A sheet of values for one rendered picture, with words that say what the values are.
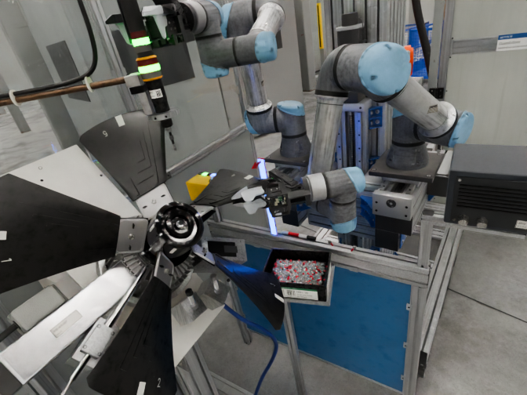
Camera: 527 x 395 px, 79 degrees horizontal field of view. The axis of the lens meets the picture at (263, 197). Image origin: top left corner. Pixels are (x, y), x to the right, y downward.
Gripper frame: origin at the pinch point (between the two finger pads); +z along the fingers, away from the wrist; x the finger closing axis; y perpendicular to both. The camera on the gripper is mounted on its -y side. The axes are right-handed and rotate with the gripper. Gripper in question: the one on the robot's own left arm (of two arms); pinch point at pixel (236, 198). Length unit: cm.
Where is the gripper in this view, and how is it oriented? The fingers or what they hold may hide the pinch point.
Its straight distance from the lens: 90.4
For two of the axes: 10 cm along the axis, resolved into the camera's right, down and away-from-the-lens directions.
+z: -9.8, 2.0, -0.1
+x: 1.5, 8.0, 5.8
